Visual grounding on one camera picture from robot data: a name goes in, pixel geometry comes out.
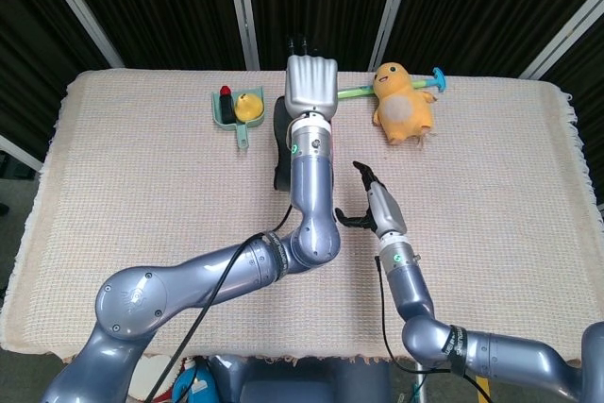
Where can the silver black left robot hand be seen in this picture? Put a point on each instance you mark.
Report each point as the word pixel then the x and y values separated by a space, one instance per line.
pixel 311 84

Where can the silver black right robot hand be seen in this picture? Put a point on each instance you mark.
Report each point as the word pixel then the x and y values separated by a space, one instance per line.
pixel 387 212

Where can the pink and grey cloth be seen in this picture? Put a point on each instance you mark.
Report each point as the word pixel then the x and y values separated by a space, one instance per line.
pixel 279 139

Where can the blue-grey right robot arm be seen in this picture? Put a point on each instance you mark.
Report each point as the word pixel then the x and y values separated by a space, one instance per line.
pixel 410 290

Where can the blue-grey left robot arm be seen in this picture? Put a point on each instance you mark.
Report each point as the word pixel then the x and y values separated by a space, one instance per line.
pixel 311 176

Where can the green toy syringe blue tip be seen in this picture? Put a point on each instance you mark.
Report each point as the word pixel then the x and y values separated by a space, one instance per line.
pixel 354 90

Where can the yellow toy pear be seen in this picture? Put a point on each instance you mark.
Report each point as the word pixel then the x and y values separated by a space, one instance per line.
pixel 247 108

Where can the teal toy dustpan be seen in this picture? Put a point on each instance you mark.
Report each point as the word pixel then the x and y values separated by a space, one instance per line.
pixel 243 131

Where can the black lipstick red cap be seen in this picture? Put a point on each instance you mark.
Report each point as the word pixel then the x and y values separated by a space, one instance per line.
pixel 228 108

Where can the yellow plush toy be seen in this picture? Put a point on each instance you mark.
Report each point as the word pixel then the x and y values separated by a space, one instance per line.
pixel 401 110

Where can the dark pleated curtain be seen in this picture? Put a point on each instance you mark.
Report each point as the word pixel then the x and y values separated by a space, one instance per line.
pixel 165 6

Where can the metal table leg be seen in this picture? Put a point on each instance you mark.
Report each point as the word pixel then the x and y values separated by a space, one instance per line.
pixel 420 386

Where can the blue-grey robot torso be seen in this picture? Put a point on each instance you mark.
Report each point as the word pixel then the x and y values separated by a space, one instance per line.
pixel 307 384

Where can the beige woven tablecloth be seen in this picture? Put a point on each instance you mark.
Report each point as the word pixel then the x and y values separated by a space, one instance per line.
pixel 141 186

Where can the blue plastic object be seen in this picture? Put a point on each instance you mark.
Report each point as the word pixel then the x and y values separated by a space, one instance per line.
pixel 189 381

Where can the white round object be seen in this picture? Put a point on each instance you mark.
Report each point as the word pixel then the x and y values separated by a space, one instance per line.
pixel 152 370

